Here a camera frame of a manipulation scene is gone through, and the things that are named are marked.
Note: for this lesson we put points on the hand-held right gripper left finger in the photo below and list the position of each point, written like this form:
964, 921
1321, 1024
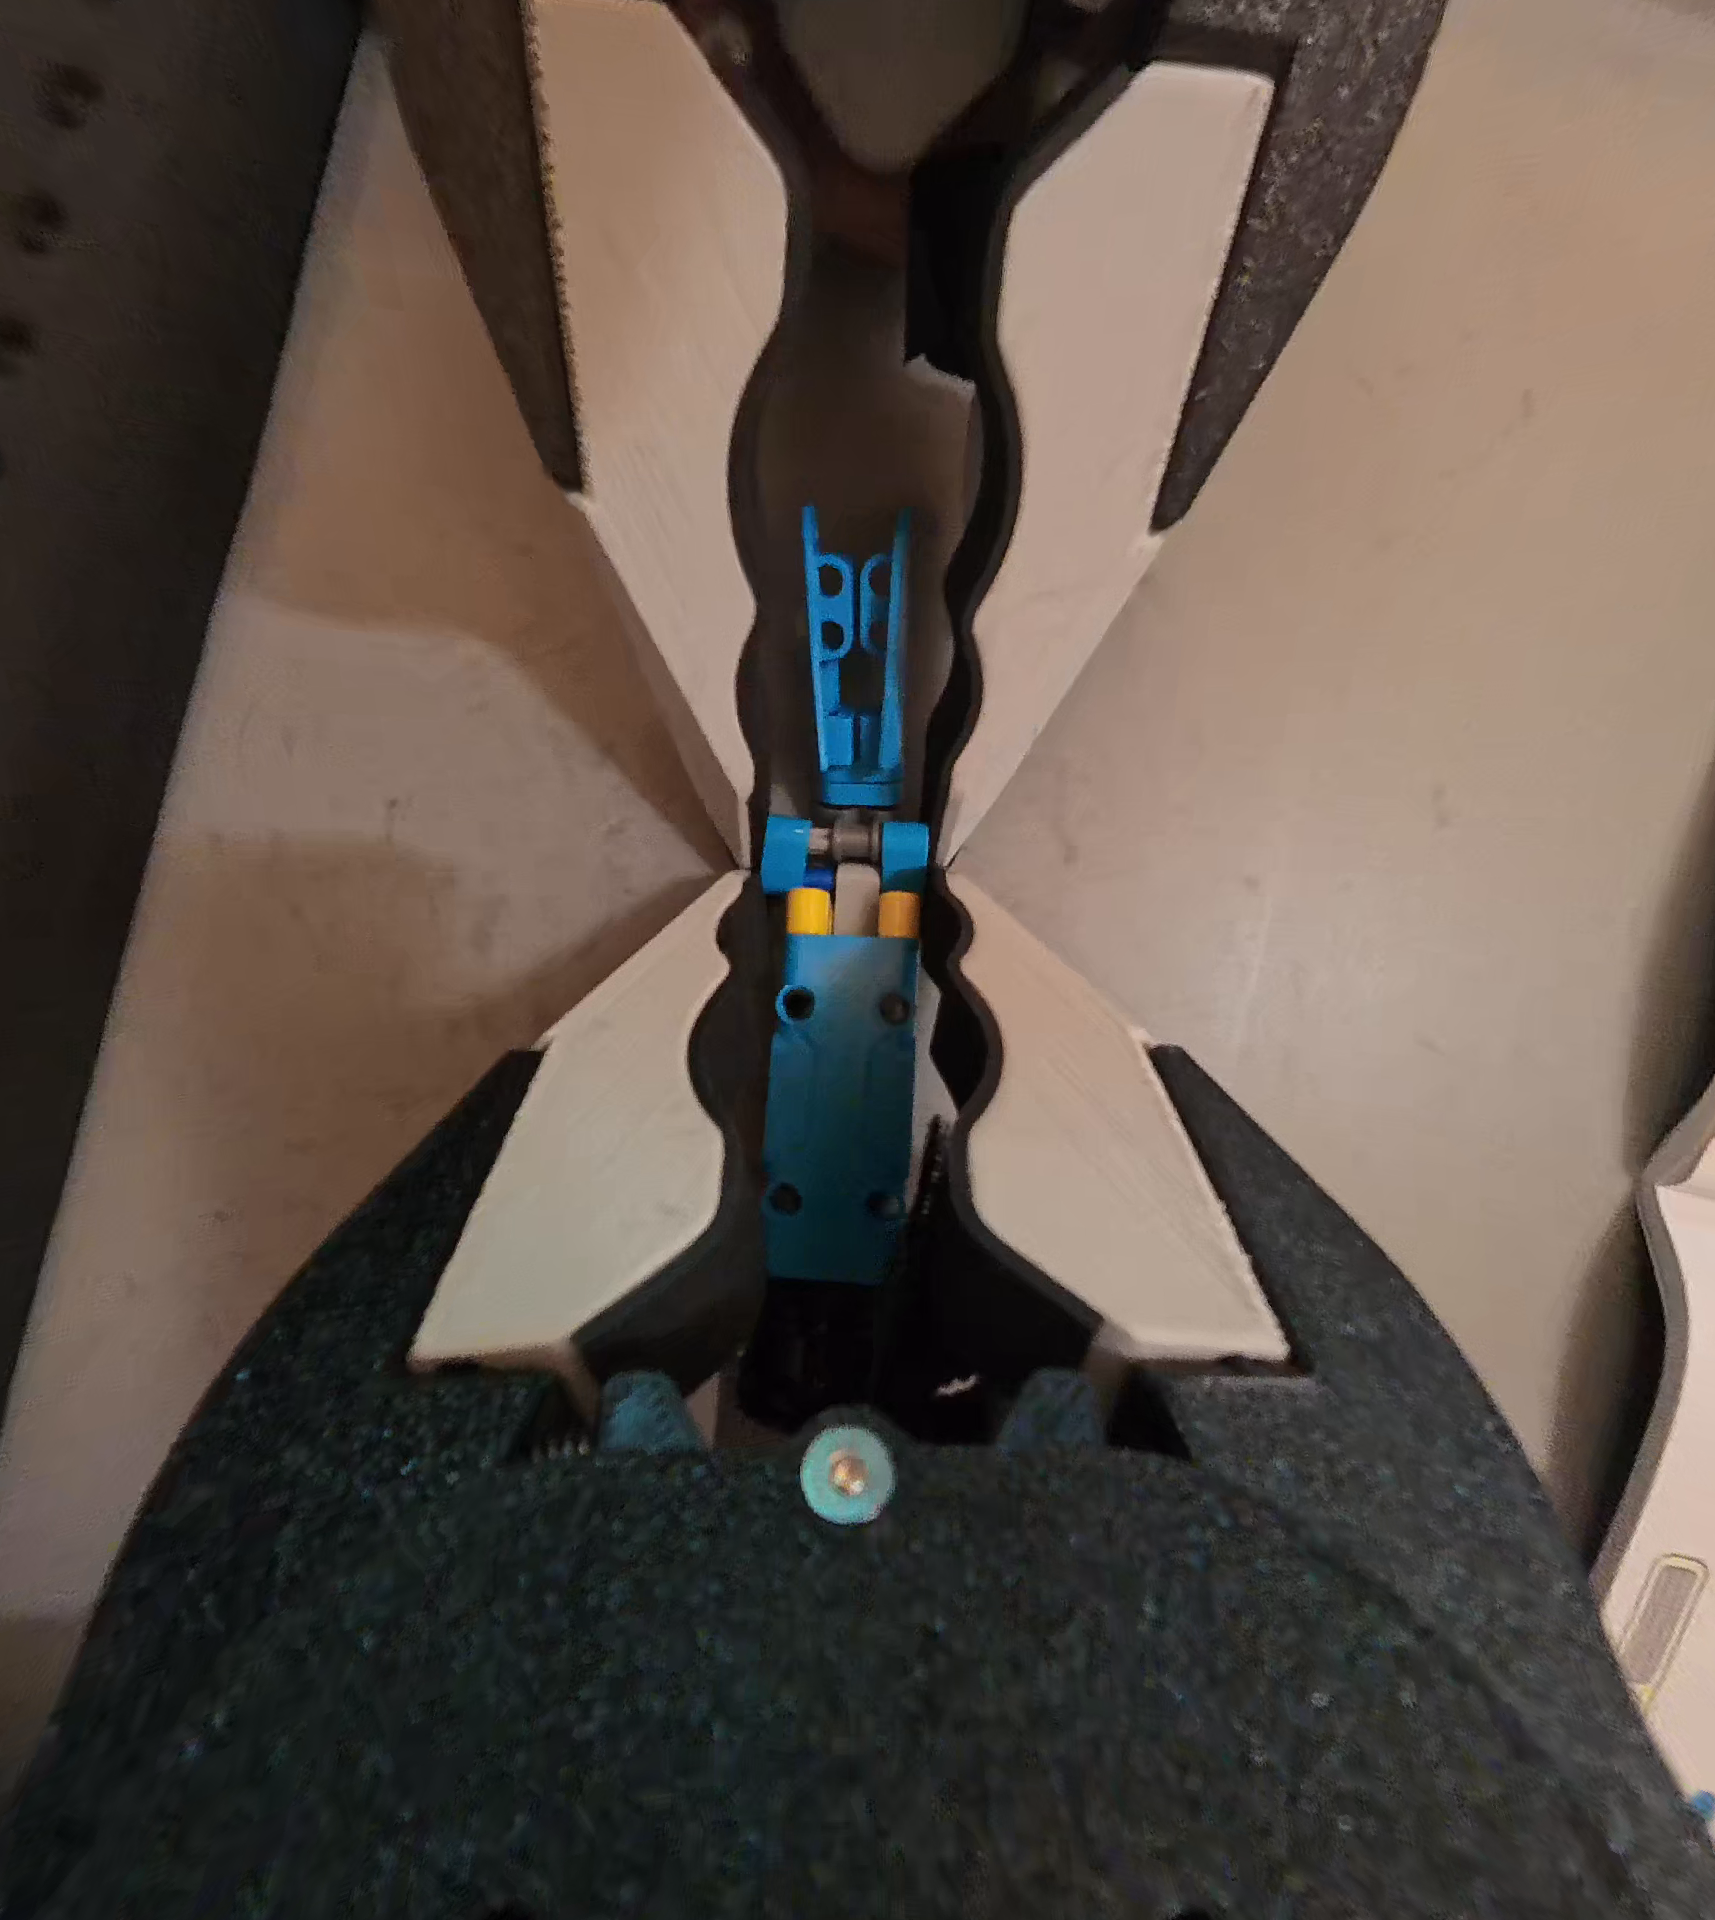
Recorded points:
574, 1201

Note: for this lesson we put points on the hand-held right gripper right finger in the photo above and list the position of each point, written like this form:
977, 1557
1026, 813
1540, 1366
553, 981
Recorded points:
1113, 1201

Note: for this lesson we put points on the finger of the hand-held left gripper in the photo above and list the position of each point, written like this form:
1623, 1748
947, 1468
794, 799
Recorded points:
662, 373
1098, 373

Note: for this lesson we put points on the black wheel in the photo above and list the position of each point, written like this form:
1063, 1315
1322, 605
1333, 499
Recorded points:
804, 1351

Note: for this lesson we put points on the blue motor block yellow pins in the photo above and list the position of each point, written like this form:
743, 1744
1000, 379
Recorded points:
834, 1110

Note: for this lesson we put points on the small blue beam assembly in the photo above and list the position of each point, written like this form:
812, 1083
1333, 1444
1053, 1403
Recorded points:
858, 751

